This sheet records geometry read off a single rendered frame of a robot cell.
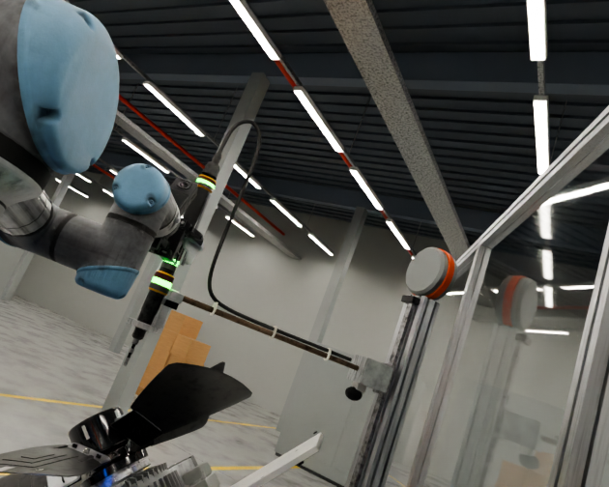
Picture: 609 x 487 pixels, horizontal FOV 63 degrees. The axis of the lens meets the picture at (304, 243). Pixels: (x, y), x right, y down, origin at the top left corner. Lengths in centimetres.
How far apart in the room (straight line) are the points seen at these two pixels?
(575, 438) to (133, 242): 60
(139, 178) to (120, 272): 13
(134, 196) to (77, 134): 35
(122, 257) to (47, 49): 42
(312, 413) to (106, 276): 789
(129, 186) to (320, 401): 788
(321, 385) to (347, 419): 71
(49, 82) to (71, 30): 4
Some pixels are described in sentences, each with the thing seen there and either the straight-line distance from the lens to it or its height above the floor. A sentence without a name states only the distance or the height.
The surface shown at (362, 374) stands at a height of 153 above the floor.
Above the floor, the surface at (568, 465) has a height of 150.
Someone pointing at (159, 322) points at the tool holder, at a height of 148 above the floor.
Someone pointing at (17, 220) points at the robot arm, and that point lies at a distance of 73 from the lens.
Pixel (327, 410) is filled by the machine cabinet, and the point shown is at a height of 98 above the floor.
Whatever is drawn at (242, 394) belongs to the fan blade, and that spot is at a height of 140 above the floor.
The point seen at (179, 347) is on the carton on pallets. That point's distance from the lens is 935.
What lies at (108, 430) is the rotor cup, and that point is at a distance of 121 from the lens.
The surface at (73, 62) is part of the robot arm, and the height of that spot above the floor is 163.
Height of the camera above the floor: 150
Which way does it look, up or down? 13 degrees up
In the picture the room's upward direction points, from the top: 21 degrees clockwise
